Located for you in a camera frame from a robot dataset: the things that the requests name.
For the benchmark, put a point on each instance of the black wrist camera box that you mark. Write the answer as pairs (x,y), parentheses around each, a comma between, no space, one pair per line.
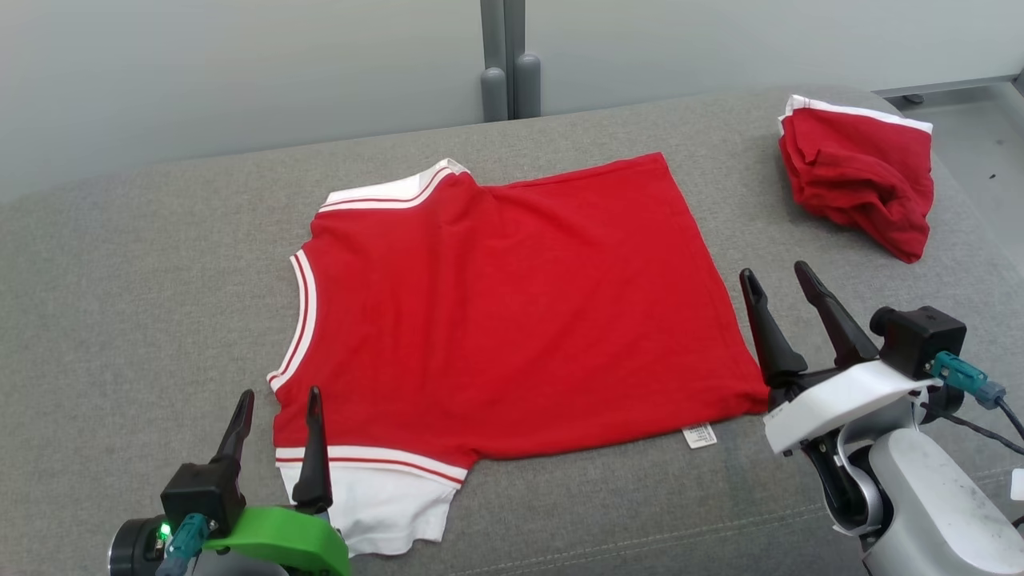
(920,340)
(200,492)

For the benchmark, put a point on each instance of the red shorts white trim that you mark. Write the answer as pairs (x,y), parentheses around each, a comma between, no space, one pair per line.
(864,176)

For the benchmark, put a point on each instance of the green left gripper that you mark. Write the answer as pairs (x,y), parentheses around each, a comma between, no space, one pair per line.
(288,536)

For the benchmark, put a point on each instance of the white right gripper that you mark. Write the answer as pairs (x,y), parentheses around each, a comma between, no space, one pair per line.
(840,400)

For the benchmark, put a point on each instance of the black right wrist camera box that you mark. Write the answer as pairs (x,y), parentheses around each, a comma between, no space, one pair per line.
(920,340)

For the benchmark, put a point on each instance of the red shirt white sleeves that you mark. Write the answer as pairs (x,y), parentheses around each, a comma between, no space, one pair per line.
(520,320)

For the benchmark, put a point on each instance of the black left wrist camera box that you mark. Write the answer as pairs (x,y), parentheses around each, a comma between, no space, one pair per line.
(200,492)

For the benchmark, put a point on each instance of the grey metal floor rail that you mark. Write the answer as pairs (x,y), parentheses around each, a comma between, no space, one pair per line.
(952,86)

